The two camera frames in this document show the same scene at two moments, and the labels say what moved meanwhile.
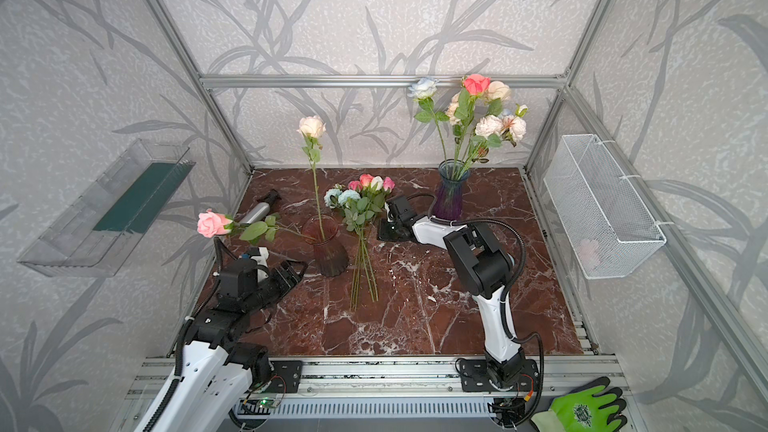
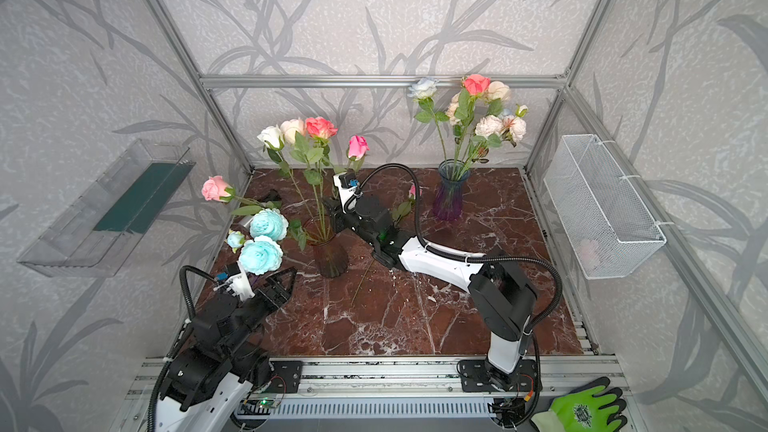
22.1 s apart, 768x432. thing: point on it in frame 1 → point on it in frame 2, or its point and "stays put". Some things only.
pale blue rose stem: x=424 y=89 stays put
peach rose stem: x=455 y=121 stays put
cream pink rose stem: x=497 y=92 stays put
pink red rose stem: x=474 y=85 stays put
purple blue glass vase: x=448 y=196 stays put
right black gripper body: x=398 y=216 → x=354 y=216
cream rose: x=313 y=128 → x=293 y=132
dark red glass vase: x=330 y=253 stays put
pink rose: x=213 y=224 → x=216 y=189
